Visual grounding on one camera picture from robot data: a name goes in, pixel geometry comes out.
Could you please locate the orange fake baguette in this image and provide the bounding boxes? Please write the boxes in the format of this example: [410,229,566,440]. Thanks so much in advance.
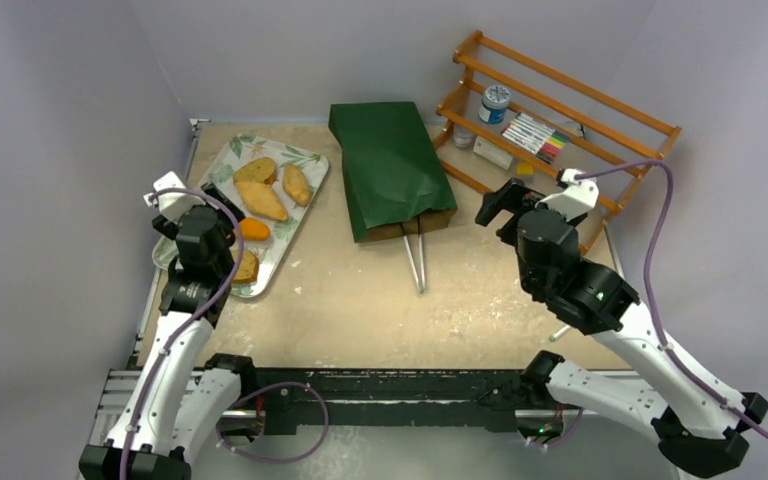
[239,217,271,241]

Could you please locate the pack of coloured markers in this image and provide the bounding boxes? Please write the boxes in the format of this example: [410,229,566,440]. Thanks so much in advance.
[502,113,570,165]

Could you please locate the yellow triangular fake bread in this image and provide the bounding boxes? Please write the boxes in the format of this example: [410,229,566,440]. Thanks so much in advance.
[234,182,289,221]

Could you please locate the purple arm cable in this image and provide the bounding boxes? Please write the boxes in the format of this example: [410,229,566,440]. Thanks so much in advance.
[523,158,768,452]
[117,187,331,480]

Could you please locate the white jar with blue lid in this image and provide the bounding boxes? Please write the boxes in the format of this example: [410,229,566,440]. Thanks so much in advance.
[478,84,511,125]

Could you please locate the metal tongs with white handle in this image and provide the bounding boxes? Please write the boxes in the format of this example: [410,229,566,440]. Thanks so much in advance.
[400,218,427,295]

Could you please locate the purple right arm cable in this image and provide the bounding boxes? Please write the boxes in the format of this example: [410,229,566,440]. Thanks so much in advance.
[523,158,768,452]

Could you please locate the round fake bread bun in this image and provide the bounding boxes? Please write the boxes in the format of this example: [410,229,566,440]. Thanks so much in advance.
[232,156,278,185]

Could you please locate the small clear glass jar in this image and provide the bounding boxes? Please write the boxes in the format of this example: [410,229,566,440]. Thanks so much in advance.
[452,125,476,150]

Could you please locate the yellow grey sponge block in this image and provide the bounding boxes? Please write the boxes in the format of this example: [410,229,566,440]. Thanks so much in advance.
[515,162,535,178]

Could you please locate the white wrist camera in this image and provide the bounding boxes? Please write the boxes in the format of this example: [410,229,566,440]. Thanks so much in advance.
[143,171,205,223]
[538,168,599,224]

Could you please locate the small white box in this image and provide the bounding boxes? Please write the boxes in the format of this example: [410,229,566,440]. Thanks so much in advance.
[473,137,513,170]

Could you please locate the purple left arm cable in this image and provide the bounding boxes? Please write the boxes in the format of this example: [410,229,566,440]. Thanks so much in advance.
[117,187,331,480]

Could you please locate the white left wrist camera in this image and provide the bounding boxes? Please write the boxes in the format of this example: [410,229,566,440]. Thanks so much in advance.
[143,171,205,223]

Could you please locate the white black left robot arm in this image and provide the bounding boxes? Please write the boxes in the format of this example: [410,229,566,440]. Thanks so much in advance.
[78,172,258,479]

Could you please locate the green paper bag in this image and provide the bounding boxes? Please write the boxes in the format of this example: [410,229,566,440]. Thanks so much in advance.
[328,101,458,244]

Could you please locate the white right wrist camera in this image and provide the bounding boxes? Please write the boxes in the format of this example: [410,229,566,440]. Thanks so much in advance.
[538,168,599,224]

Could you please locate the white tropical print tray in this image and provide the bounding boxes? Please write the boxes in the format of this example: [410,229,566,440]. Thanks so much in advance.
[152,133,330,299]

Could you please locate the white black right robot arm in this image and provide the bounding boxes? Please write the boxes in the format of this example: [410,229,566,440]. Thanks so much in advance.
[475,179,768,479]

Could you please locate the oval fake bread roll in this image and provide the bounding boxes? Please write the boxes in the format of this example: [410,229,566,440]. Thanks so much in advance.
[282,165,312,207]

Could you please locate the orange wooden shelf rack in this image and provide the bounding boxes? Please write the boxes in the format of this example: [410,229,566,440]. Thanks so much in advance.
[421,30,683,257]

